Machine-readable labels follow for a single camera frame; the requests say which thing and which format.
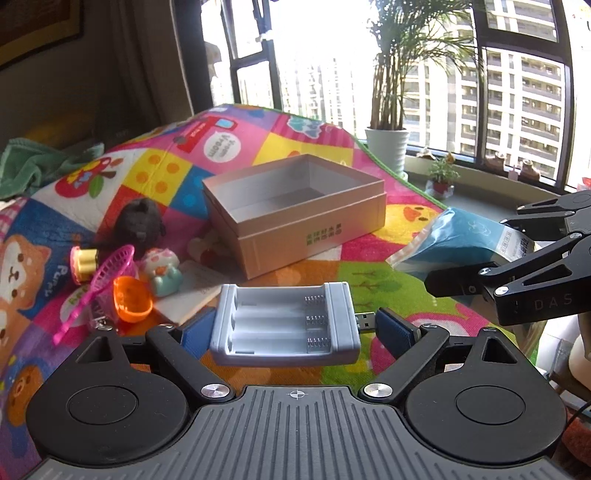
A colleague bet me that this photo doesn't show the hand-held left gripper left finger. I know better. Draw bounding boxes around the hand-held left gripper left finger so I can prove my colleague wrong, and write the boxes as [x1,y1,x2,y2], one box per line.
[74,315,235,403]

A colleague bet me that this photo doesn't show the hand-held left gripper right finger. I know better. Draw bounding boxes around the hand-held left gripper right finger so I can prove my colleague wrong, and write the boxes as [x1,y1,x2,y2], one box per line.
[360,310,522,403]

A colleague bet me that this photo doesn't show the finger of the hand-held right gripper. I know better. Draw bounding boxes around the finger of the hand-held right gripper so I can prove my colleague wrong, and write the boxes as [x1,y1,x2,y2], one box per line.
[501,191,591,243]
[425,233,591,296]

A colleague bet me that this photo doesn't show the blue and white packet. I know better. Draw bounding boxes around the blue and white packet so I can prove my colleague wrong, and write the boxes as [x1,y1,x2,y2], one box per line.
[385,208,539,282]

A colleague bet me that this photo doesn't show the white booklet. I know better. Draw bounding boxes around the white booklet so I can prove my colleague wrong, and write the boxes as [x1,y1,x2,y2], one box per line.
[154,260,227,325]

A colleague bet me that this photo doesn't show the grey battery charger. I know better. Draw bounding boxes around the grey battery charger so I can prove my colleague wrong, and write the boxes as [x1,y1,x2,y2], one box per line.
[209,281,377,367]

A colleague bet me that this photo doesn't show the pink plastic toy basket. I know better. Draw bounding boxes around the pink plastic toy basket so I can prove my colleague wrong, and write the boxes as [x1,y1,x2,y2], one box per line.
[52,244,136,346]

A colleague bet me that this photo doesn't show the black plush toy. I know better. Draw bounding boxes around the black plush toy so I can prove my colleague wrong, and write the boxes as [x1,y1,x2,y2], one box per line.
[95,198,167,252]

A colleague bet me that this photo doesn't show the yellow and pink toy stamp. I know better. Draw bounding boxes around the yellow and pink toy stamp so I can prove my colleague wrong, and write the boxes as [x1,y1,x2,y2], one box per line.
[69,246,101,283]

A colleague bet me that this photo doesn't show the pink cardboard box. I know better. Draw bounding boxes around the pink cardboard box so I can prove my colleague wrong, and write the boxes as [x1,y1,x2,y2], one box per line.
[202,154,387,281]

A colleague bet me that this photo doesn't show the pink and green toy figurine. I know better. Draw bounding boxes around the pink and green toy figurine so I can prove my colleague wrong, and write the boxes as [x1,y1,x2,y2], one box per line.
[140,248,184,297]

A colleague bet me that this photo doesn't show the small red and white toy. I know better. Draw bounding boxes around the small red and white toy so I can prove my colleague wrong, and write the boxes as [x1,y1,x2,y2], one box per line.
[187,231,232,264]

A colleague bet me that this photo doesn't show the small plant in red pot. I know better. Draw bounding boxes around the small plant in red pot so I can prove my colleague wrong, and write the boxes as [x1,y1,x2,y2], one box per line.
[426,154,461,199]

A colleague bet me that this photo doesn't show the colourful cartoon play mat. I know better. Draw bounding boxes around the colourful cartoon play mat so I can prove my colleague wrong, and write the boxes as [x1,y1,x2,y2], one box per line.
[0,105,543,480]

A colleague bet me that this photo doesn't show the potted palm plant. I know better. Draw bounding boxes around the potted palm plant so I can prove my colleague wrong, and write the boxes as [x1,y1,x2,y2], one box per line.
[365,0,483,178]

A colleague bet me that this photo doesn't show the green towel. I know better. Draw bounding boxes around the green towel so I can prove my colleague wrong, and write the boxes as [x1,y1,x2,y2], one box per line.
[0,137,106,200]

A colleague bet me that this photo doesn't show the yellow cushion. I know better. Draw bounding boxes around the yellow cushion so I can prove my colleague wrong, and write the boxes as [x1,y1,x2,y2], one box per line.
[23,115,93,144]

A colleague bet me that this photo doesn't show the dark curtain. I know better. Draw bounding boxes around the dark curtain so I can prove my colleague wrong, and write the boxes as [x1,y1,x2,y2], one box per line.
[78,0,213,139]

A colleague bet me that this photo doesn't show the black cable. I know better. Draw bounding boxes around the black cable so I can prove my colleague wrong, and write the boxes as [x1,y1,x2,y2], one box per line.
[566,401,591,428]

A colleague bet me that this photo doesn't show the black window frame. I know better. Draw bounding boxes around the black window frame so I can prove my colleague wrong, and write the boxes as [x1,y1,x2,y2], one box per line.
[217,0,591,195]

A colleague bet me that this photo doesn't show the framed wall picture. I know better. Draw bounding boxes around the framed wall picture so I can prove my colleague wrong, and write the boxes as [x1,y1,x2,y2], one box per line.
[0,0,86,70]

